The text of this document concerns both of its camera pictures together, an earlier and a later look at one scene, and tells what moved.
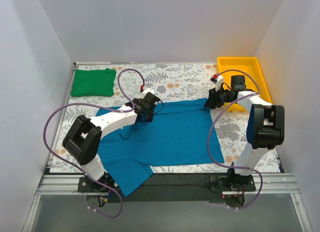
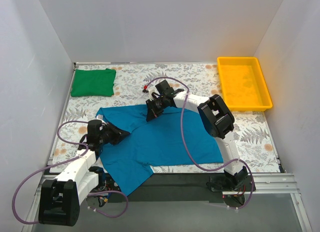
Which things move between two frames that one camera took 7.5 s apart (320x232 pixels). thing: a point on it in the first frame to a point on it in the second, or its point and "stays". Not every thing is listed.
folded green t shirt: x=93 y=82 stays
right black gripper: x=213 y=99 to x=153 y=107
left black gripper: x=145 y=114 to x=111 y=134
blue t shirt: x=183 y=133 stays
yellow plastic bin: x=251 y=65 stays
